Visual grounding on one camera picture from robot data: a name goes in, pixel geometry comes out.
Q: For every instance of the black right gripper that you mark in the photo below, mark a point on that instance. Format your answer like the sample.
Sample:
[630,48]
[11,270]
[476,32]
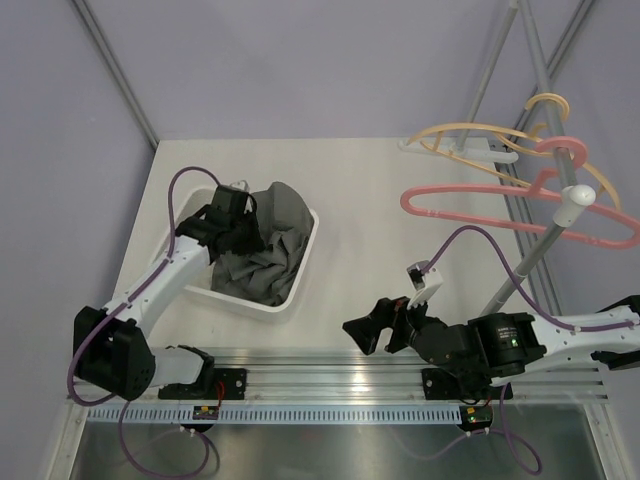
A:
[366,330]

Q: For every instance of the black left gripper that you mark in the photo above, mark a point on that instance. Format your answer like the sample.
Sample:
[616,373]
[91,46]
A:
[256,243]

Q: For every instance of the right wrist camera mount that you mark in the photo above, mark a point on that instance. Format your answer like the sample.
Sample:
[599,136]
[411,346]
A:
[426,281]

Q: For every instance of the beige wooden hanger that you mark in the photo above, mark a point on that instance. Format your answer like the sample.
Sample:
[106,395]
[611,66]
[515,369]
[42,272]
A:
[503,135]

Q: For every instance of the grey pleated skirt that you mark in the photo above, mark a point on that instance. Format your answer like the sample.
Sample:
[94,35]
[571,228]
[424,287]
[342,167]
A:
[266,277]

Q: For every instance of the white far rack base foot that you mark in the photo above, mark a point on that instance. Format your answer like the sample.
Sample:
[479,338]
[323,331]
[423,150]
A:
[448,146]

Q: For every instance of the white plastic basket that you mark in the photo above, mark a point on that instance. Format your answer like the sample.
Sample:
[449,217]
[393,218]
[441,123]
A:
[300,280]

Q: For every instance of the white slotted cable duct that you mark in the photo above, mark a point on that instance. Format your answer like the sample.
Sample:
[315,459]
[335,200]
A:
[275,415]

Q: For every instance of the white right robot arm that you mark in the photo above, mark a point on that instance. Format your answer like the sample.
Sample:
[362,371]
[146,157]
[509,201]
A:
[473,361]

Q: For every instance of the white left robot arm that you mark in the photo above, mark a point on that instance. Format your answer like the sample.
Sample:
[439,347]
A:
[110,344]

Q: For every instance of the aluminium mounting rail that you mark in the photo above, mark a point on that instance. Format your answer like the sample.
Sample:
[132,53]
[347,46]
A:
[346,376]

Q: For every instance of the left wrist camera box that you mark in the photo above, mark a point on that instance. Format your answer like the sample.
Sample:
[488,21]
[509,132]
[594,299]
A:
[241,185]

